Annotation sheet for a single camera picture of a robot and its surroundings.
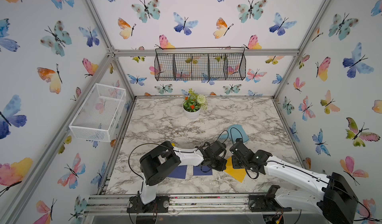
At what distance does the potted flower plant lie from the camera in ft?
3.20

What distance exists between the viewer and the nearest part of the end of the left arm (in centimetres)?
69

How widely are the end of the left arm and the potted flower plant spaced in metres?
0.31
